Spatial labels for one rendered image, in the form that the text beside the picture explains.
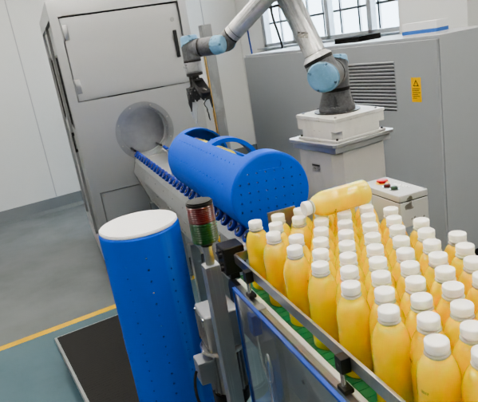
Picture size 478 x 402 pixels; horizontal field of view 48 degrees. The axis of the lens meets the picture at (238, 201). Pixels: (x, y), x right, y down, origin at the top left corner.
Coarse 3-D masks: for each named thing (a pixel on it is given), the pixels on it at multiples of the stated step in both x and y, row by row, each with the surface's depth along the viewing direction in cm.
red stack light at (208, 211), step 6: (210, 204) 123; (186, 210) 125; (192, 210) 122; (198, 210) 122; (204, 210) 122; (210, 210) 123; (192, 216) 123; (198, 216) 122; (204, 216) 122; (210, 216) 123; (192, 222) 123; (198, 222) 123; (204, 222) 123; (210, 222) 123
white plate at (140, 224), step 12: (120, 216) 202; (132, 216) 199; (144, 216) 197; (156, 216) 195; (168, 216) 192; (108, 228) 190; (120, 228) 188; (132, 228) 185; (144, 228) 183; (156, 228) 181
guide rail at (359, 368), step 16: (256, 272) 149; (272, 288) 138; (288, 304) 130; (304, 320) 123; (320, 336) 116; (336, 352) 110; (352, 368) 105; (368, 368) 100; (368, 384) 101; (384, 384) 95; (400, 400) 91
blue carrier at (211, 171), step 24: (192, 144) 227; (216, 144) 212; (192, 168) 216; (216, 168) 191; (240, 168) 174; (264, 168) 177; (288, 168) 180; (216, 192) 189; (240, 192) 176; (264, 192) 179; (288, 192) 182; (240, 216) 177; (264, 216) 181
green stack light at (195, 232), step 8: (208, 224) 123; (216, 224) 126; (192, 232) 124; (200, 232) 123; (208, 232) 124; (216, 232) 125; (192, 240) 126; (200, 240) 124; (208, 240) 124; (216, 240) 125
